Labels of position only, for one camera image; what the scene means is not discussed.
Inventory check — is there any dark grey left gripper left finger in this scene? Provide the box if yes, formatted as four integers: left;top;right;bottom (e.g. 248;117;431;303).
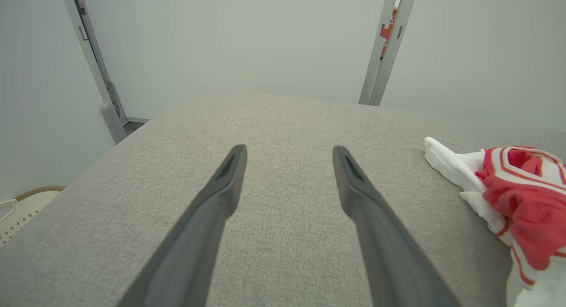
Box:
116;144;248;307

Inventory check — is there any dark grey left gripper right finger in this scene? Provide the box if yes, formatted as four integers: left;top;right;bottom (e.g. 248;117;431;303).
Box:
332;146;463;307

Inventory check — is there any red white number 23 jersey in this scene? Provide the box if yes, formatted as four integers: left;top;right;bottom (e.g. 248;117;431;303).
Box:
424;137;566;307

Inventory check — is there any grey fabric sofa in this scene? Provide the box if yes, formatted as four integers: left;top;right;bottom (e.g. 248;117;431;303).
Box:
0;92;566;307

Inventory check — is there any beige white laundry basket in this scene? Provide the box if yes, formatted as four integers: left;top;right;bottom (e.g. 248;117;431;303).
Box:
0;185;66;248

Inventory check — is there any orange red tag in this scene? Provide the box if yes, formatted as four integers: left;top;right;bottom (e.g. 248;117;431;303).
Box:
379;7;398;60

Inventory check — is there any grey double partition post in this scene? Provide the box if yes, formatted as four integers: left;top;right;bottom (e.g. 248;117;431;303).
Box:
358;0;419;107

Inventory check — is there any grey slotted partition post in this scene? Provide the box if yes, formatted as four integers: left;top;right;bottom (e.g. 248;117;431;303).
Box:
60;0;130;145

